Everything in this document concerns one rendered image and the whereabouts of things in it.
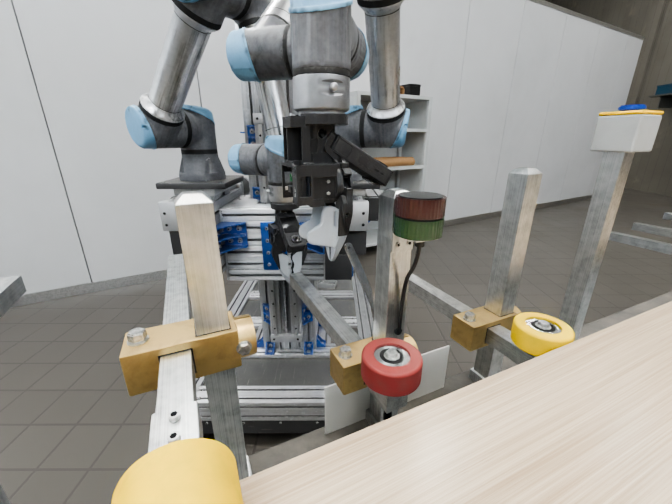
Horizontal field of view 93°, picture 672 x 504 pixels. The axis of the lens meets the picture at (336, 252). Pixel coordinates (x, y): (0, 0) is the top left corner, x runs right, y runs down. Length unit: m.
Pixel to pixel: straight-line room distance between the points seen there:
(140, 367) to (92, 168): 2.67
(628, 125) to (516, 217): 0.28
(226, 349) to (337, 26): 0.39
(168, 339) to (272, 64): 0.42
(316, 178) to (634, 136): 0.58
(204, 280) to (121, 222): 2.71
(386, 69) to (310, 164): 0.58
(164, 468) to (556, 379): 0.42
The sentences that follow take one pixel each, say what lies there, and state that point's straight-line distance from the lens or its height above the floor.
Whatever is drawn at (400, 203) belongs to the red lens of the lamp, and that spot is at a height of 1.10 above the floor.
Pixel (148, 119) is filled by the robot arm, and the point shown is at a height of 1.22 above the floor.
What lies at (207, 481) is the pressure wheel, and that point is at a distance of 0.26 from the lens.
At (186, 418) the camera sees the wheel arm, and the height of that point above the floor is 0.96.
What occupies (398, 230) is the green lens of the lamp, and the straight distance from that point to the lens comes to 0.39.
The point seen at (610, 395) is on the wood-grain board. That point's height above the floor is 0.90.
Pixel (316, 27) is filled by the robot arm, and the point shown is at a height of 1.29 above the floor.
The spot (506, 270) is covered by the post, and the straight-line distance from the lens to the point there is 0.63.
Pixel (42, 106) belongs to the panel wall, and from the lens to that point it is 3.07.
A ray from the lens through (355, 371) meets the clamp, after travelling 0.49.
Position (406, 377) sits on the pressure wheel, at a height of 0.90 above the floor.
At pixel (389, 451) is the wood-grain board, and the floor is 0.90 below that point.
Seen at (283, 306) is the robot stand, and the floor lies 0.49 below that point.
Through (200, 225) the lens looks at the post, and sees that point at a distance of 0.35.
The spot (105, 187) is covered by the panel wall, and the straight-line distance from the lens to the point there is 3.02.
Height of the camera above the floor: 1.18
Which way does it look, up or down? 20 degrees down
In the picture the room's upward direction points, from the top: straight up
